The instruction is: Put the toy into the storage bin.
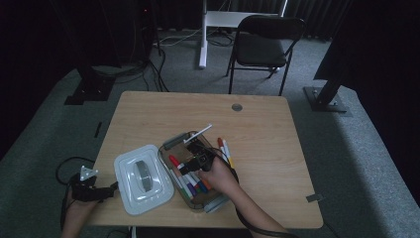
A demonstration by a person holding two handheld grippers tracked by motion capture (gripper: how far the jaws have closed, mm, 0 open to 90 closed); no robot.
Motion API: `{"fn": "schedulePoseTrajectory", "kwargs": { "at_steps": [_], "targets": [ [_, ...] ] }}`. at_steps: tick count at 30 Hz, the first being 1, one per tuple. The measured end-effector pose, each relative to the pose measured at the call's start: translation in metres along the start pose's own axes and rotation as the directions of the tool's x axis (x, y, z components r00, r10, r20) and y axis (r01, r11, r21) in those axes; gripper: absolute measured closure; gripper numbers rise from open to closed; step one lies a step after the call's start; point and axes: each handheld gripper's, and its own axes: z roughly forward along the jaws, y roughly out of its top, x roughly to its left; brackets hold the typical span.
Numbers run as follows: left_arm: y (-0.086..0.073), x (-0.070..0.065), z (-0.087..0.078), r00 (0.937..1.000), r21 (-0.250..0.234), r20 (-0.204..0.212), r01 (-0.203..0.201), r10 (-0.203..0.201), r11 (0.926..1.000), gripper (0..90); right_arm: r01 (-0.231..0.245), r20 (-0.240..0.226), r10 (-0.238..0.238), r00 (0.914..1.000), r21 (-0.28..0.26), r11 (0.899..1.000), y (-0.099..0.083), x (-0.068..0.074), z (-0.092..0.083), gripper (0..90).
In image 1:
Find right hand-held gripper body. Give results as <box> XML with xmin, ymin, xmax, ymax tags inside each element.
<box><xmin>182</xmin><ymin>123</ymin><xmax>216</xmax><ymax>173</ymax></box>

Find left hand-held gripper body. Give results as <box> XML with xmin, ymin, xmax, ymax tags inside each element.
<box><xmin>68</xmin><ymin>165</ymin><xmax>102</xmax><ymax>203</ymax></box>

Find red marker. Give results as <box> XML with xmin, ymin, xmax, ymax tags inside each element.
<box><xmin>167</xmin><ymin>154</ymin><xmax>187</xmax><ymax>172</ymax></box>
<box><xmin>217</xmin><ymin>137</ymin><xmax>230</xmax><ymax>164</ymax></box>

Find brown transparent plastic box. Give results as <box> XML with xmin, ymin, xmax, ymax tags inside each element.
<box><xmin>157</xmin><ymin>130</ymin><xmax>236</xmax><ymax>214</ymax></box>

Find purple marker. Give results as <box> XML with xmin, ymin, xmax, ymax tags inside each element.
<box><xmin>177</xmin><ymin>172</ymin><xmax>197</xmax><ymax>197</ymax></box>

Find blue marker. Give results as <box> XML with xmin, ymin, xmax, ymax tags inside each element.
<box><xmin>186</xmin><ymin>173</ymin><xmax>209</xmax><ymax>194</ymax></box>

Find light green marker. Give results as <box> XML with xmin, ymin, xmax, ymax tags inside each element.
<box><xmin>171</xmin><ymin>170</ymin><xmax>193</xmax><ymax>201</ymax></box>

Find orange marker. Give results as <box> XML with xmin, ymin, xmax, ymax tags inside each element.
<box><xmin>197</xmin><ymin>178</ymin><xmax>213</xmax><ymax>191</ymax></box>

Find person's left hand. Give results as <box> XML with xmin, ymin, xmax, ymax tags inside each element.
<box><xmin>62</xmin><ymin>199</ymin><xmax>99</xmax><ymax>230</ymax></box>

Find person's right hand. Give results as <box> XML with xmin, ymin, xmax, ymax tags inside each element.
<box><xmin>197</xmin><ymin>157</ymin><xmax>241</xmax><ymax>199</ymax></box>

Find yellow marker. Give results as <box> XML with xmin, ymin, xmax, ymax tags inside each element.
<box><xmin>222</xmin><ymin>139</ymin><xmax>236</xmax><ymax>170</ymax></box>

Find black folding chair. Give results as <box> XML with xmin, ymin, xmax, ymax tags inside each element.
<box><xmin>225</xmin><ymin>14</ymin><xmax>306</xmax><ymax>97</ymax></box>

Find dark equipment with red light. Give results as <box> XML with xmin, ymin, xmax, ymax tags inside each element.
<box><xmin>98</xmin><ymin>0</ymin><xmax>157</xmax><ymax>67</ymax></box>

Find white lid with grey handle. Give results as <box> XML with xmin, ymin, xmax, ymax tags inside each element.
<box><xmin>113</xmin><ymin>144</ymin><xmax>175</xmax><ymax>216</ymax></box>

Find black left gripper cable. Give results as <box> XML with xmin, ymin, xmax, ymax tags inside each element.
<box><xmin>54</xmin><ymin>156</ymin><xmax>97</xmax><ymax>231</ymax></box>

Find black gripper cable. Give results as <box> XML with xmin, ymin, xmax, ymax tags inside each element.
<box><xmin>54</xmin><ymin>156</ymin><xmax>97</xmax><ymax>231</ymax></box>
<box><xmin>207</xmin><ymin>145</ymin><xmax>300</xmax><ymax>238</ymax></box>

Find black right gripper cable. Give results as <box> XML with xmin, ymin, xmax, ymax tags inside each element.
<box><xmin>207</xmin><ymin>145</ymin><xmax>300</xmax><ymax>238</ymax></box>

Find black floor cables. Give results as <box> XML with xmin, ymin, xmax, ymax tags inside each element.
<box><xmin>115</xmin><ymin>46</ymin><xmax>171</xmax><ymax>93</ymax></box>

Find black stand with base plate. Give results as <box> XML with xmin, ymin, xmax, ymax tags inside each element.
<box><xmin>63</xmin><ymin>63</ymin><xmax>117</xmax><ymax>106</ymax></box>
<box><xmin>302</xmin><ymin>39</ymin><xmax>351</xmax><ymax>114</ymax></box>

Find white desk frame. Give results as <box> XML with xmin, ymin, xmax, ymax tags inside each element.
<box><xmin>197</xmin><ymin>0</ymin><xmax>288</xmax><ymax>69</ymax></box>

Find white floor cable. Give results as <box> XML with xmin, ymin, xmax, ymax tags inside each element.
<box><xmin>153</xmin><ymin>28</ymin><xmax>204</xmax><ymax>48</ymax></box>

